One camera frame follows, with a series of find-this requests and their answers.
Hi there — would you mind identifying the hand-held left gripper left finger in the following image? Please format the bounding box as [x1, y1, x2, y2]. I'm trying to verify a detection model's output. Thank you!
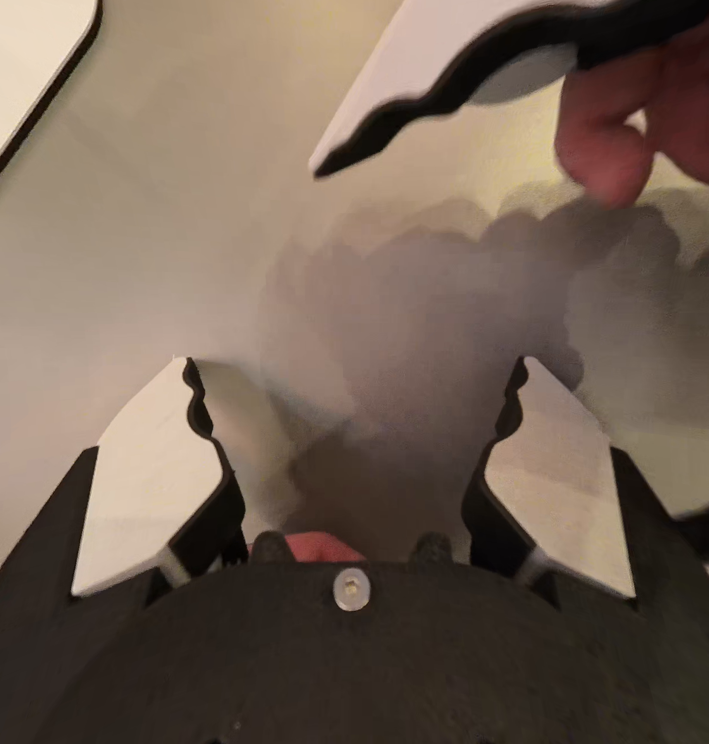
[71, 357, 248, 599]

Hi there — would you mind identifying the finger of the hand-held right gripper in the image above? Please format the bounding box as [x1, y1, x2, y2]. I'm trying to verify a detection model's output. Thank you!
[310, 0, 709, 179]

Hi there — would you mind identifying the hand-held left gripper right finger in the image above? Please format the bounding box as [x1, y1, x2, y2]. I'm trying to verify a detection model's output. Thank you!
[460, 356, 634, 599]

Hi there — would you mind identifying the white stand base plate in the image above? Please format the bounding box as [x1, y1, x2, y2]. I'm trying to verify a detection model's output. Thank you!
[0, 0, 103, 198]

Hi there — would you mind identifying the person's right hand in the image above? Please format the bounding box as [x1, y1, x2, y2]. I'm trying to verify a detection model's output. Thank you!
[555, 6, 709, 210]

